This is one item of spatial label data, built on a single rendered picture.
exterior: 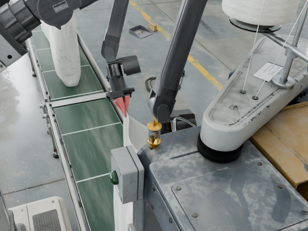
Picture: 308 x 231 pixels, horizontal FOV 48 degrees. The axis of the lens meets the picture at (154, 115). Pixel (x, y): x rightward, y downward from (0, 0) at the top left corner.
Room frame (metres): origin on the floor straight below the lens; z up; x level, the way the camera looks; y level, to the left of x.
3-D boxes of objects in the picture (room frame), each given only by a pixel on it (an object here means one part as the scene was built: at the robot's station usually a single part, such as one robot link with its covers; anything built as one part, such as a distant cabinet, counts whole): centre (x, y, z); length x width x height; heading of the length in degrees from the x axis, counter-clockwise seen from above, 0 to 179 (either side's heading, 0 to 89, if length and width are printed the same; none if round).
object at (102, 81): (3.06, 1.00, 0.35); 2.26 x 0.48 x 0.14; 24
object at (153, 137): (0.53, 0.00, 1.37); 0.03 x 0.02 x 0.03; 24
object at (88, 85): (3.08, 1.01, 0.33); 2.21 x 0.39 x 0.09; 24
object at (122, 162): (0.49, 0.05, 1.28); 0.08 x 0.05 x 0.09; 24
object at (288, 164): (0.55, -0.25, 1.26); 0.22 x 0.05 x 0.16; 24
